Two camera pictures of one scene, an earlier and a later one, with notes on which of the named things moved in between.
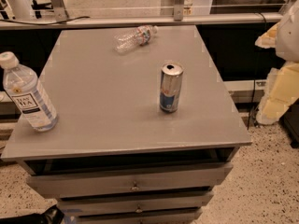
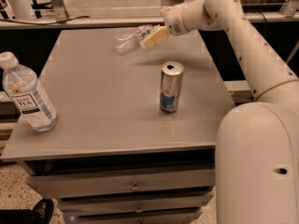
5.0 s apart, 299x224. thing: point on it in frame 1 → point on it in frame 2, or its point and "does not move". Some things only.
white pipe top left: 19,2 does not move
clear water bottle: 125,42 does not move
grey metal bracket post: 56,0 does not move
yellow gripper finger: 269,38 → 175,24
